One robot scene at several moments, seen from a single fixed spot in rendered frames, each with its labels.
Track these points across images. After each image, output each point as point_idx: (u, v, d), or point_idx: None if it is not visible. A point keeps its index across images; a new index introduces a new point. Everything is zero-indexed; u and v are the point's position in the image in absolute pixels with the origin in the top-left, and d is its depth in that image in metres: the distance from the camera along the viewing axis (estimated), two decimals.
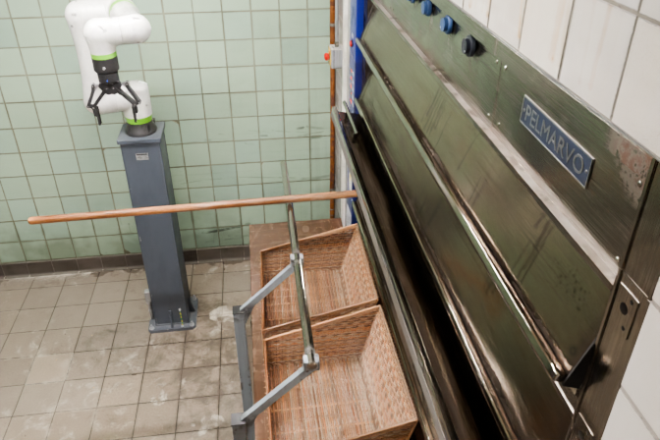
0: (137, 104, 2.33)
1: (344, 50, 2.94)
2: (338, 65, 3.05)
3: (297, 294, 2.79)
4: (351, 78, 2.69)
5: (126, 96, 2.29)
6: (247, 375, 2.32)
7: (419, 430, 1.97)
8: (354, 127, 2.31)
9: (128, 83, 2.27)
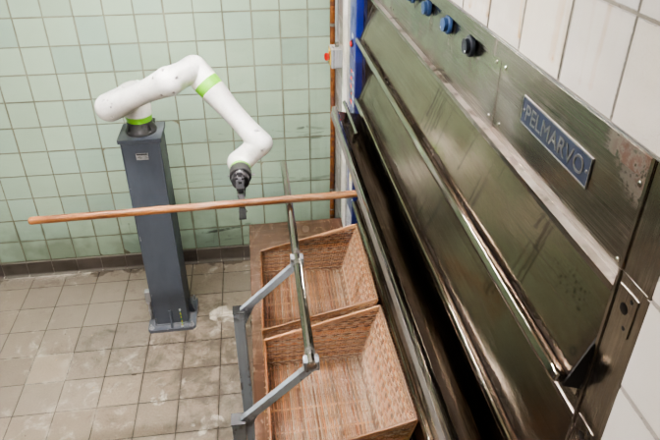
0: (239, 176, 2.36)
1: (344, 50, 2.94)
2: (338, 65, 3.05)
3: (297, 294, 2.79)
4: (351, 78, 2.69)
5: (237, 179, 2.41)
6: (247, 375, 2.32)
7: (419, 430, 1.97)
8: (354, 127, 2.31)
9: (236, 170, 2.44)
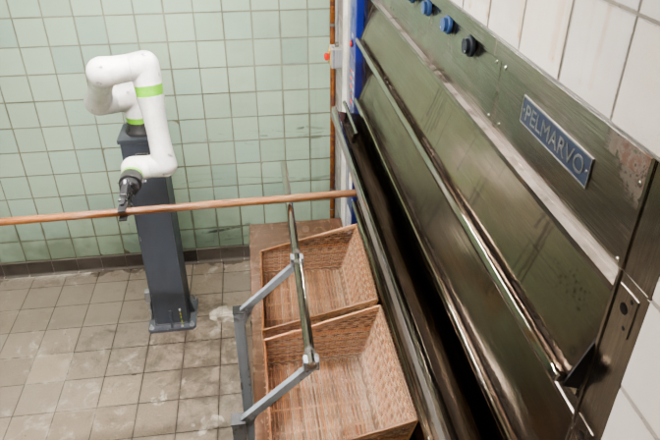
0: (122, 197, 2.30)
1: (344, 50, 2.94)
2: (338, 65, 3.05)
3: (297, 294, 2.79)
4: (351, 78, 2.69)
5: None
6: (247, 375, 2.32)
7: (419, 430, 1.97)
8: (354, 127, 2.31)
9: (121, 180, 2.36)
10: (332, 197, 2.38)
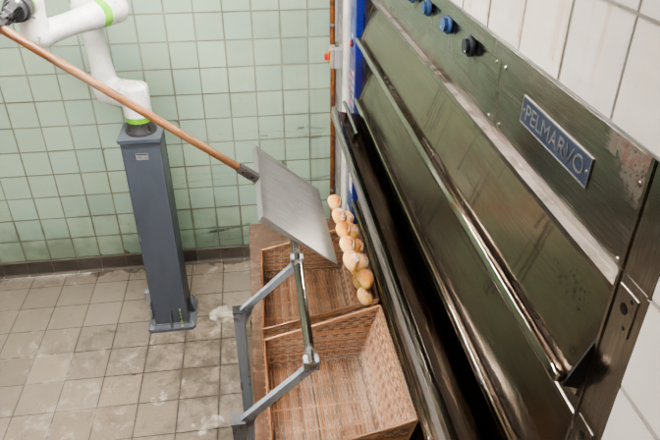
0: (5, 12, 1.90)
1: (344, 50, 2.94)
2: (338, 65, 3.05)
3: (297, 293, 2.79)
4: (351, 78, 2.69)
5: None
6: (247, 375, 2.32)
7: (419, 430, 1.97)
8: (354, 127, 2.31)
9: None
10: (215, 156, 2.21)
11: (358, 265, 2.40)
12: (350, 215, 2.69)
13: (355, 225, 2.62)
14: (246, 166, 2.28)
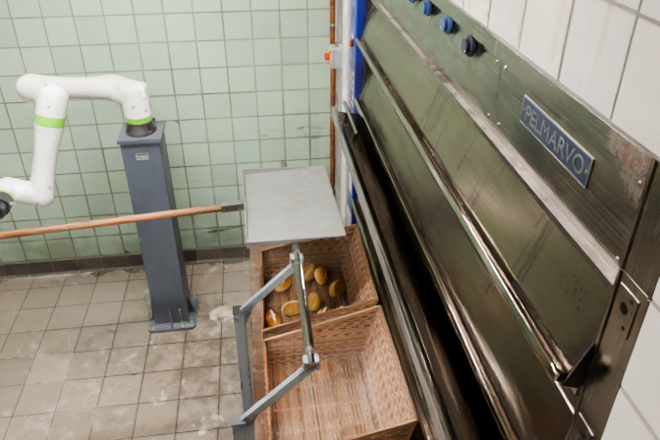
0: None
1: (344, 50, 2.94)
2: (338, 65, 3.05)
3: (297, 294, 2.79)
4: (351, 78, 2.69)
5: None
6: (247, 375, 2.32)
7: (419, 430, 1.97)
8: (354, 127, 2.31)
9: None
10: (195, 213, 2.32)
11: None
12: (313, 276, 2.87)
13: None
14: (227, 201, 2.35)
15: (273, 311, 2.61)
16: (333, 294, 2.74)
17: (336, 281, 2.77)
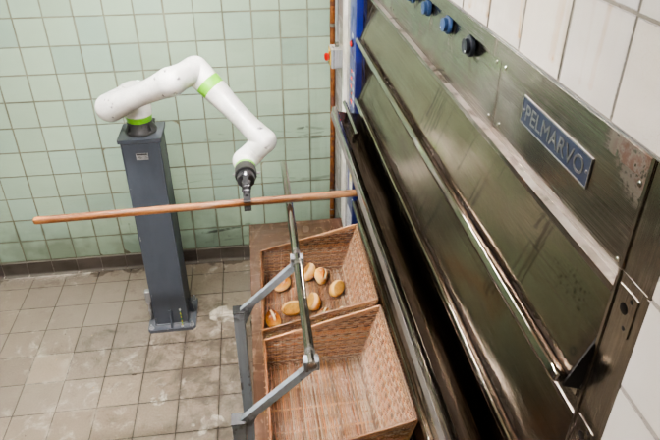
0: (246, 189, 2.36)
1: (344, 50, 2.94)
2: (338, 65, 3.05)
3: (297, 294, 2.79)
4: (351, 78, 2.69)
5: None
6: (247, 375, 2.32)
7: (419, 430, 1.97)
8: (354, 127, 2.31)
9: (242, 172, 2.42)
10: None
11: None
12: (313, 276, 2.87)
13: None
14: None
15: (273, 311, 2.61)
16: (333, 294, 2.74)
17: (336, 281, 2.77)
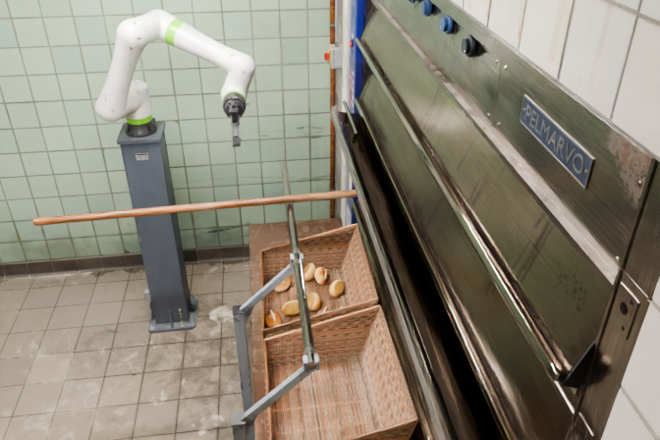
0: (232, 100, 2.25)
1: (344, 50, 2.94)
2: (338, 65, 3.05)
3: (297, 294, 2.79)
4: (351, 78, 2.69)
5: None
6: (247, 375, 2.32)
7: (419, 430, 1.97)
8: (354, 127, 2.31)
9: None
10: None
11: None
12: (313, 276, 2.87)
13: None
14: None
15: (273, 311, 2.61)
16: (333, 294, 2.74)
17: (336, 281, 2.77)
